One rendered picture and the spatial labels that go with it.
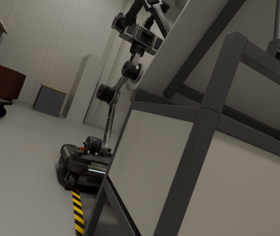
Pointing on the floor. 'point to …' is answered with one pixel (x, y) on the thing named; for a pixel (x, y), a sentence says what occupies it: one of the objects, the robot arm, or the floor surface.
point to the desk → (49, 101)
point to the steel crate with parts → (2, 80)
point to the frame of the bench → (195, 148)
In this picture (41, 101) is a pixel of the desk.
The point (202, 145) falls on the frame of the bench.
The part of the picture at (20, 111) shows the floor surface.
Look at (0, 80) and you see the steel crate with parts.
